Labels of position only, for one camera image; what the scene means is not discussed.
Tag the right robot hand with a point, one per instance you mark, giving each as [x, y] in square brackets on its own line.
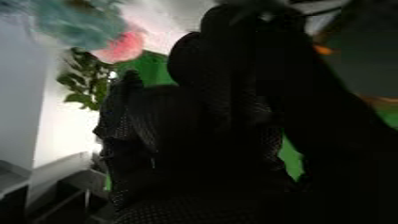
[224, 140]

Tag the white sheet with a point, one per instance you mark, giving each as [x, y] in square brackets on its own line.
[68, 133]

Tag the green sprig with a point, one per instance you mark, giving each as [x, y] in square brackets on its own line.
[87, 80]

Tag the dark mat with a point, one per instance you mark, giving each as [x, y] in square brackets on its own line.
[366, 50]

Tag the teal flower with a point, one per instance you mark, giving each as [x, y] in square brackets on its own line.
[77, 23]

